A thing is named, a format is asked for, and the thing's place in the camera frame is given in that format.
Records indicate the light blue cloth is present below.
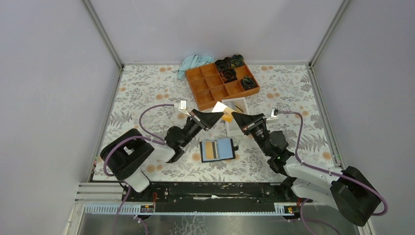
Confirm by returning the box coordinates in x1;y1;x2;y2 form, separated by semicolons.
178;54;214;80

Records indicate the floral patterned table mat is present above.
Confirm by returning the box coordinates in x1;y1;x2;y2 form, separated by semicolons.
102;65;334;182

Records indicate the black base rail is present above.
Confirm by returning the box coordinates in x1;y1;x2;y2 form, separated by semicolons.
122;182;303;213

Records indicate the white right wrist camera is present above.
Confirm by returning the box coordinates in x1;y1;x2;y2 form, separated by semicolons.
266;108;279;121

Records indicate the black leather card holder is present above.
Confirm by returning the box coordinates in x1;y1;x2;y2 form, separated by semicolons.
199;138;239;163

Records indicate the orange compartment tray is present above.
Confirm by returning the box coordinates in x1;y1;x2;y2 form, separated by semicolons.
185;63;260;111

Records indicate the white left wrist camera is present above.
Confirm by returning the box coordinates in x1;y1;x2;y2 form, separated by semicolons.
174;100;191;117

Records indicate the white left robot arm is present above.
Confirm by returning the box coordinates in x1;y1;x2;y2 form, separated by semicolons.
99;109;224;201

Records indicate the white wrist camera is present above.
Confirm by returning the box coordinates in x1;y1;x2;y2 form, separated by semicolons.
174;100;191;117
266;108;279;121

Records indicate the gold VIP card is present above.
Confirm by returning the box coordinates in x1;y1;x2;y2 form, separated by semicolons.
205;141;218;161

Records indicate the dark rolled sock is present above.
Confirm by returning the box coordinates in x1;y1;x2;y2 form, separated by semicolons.
231;54;245;68
214;57;231;73
220;68;237;83
240;75;258;91

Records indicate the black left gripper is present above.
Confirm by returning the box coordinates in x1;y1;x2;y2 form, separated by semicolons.
179;108;222;148

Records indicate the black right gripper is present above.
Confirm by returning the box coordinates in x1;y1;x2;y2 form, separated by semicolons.
231;113;270;157

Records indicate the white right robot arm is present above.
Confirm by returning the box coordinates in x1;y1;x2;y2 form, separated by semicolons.
232;112;388;227

